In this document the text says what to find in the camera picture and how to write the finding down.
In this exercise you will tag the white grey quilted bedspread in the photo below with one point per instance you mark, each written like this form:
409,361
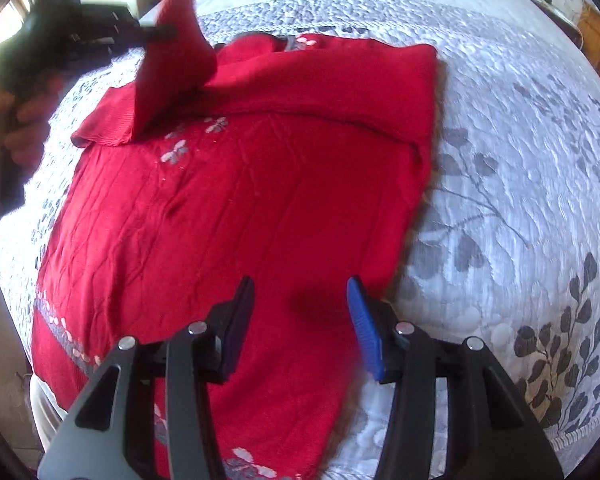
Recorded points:
505,160

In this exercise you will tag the wooden bedside cabinet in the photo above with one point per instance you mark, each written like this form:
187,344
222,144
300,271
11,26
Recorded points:
597,45

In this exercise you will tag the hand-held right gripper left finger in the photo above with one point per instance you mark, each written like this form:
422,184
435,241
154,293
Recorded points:
239,317

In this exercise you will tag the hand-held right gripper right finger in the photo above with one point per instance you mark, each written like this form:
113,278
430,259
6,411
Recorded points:
366,327

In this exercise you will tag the red knitted sweater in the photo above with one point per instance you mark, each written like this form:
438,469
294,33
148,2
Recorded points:
240,200

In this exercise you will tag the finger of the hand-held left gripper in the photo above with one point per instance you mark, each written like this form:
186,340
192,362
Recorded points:
157,32

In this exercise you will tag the person's left hand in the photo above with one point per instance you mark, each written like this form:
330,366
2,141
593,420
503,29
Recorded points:
27,132

